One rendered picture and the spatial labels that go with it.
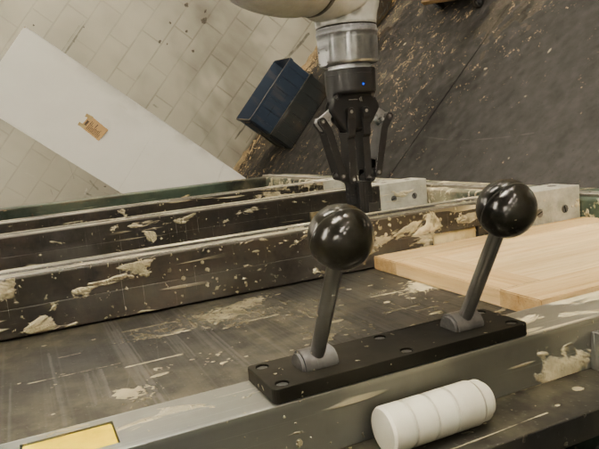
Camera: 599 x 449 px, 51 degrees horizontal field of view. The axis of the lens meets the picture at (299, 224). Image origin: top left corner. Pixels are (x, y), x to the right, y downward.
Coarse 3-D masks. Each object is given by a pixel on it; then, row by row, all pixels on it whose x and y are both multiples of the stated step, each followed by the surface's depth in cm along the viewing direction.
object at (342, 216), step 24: (336, 216) 34; (360, 216) 34; (312, 240) 35; (336, 240) 34; (360, 240) 34; (336, 264) 34; (360, 264) 35; (336, 288) 37; (312, 360) 40; (336, 360) 41
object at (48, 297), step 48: (576, 192) 105; (240, 240) 81; (288, 240) 84; (384, 240) 90; (432, 240) 94; (0, 288) 70; (48, 288) 72; (96, 288) 74; (144, 288) 77; (192, 288) 79; (240, 288) 82; (0, 336) 70
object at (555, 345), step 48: (528, 336) 46; (576, 336) 48; (240, 384) 42; (384, 384) 41; (432, 384) 42; (528, 384) 46; (48, 432) 37; (144, 432) 36; (192, 432) 36; (240, 432) 37; (288, 432) 38; (336, 432) 40
